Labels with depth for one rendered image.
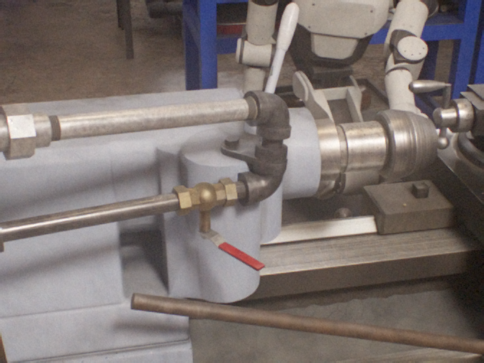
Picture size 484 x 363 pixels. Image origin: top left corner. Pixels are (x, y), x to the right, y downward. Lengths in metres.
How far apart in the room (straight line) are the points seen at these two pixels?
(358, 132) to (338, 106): 1.41
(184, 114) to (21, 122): 0.15
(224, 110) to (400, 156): 0.30
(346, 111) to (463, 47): 0.82
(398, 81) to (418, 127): 1.04
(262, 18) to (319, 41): 0.18
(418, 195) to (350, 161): 0.38
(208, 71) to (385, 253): 1.64
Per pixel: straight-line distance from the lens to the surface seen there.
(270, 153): 0.73
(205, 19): 2.66
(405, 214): 1.24
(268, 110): 0.71
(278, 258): 1.17
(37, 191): 0.82
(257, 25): 2.26
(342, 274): 1.18
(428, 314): 1.27
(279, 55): 0.83
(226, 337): 1.19
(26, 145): 0.62
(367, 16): 2.15
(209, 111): 0.69
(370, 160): 0.93
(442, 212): 1.27
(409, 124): 0.94
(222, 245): 0.74
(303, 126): 0.88
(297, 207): 2.59
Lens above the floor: 1.51
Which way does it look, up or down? 29 degrees down
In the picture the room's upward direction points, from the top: straight up
